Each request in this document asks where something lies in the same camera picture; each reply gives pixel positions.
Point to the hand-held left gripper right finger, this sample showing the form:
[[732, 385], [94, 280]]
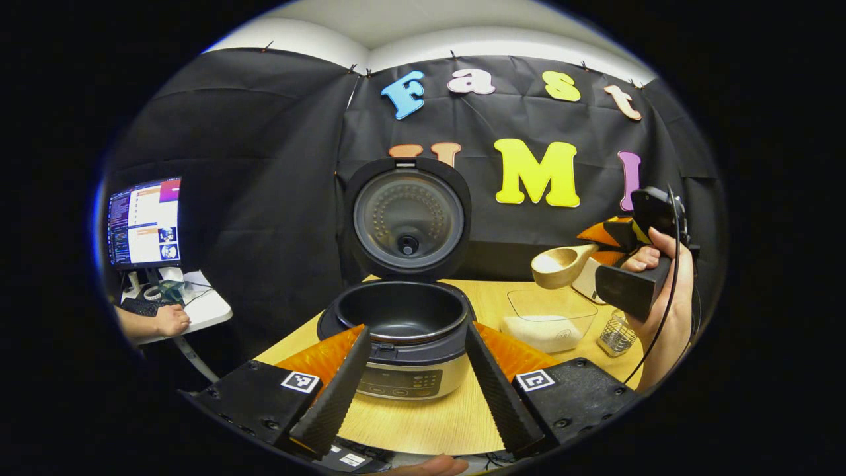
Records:
[[505, 403]]

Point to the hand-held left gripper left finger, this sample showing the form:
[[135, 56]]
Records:
[[334, 403]]

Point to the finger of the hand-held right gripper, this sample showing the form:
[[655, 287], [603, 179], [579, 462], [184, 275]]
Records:
[[601, 235], [608, 258]]

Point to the wooden spoon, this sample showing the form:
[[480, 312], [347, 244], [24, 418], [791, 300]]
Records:
[[558, 266]]

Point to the black silver rice cooker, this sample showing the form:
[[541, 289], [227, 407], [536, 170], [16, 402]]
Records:
[[410, 218]]

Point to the white toaster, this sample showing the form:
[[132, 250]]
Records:
[[588, 289]]

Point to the clear plastic container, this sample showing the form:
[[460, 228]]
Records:
[[548, 301]]

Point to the white side table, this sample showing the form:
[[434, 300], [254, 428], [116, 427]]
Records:
[[208, 307]]

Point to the tape roll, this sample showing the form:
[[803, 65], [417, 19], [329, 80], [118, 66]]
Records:
[[153, 293]]

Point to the black keyboard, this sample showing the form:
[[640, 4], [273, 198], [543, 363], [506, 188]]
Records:
[[139, 307]]

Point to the black backdrop cloth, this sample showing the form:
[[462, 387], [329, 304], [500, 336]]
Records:
[[251, 165]]

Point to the computer monitor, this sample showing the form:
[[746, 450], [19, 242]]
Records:
[[145, 225]]

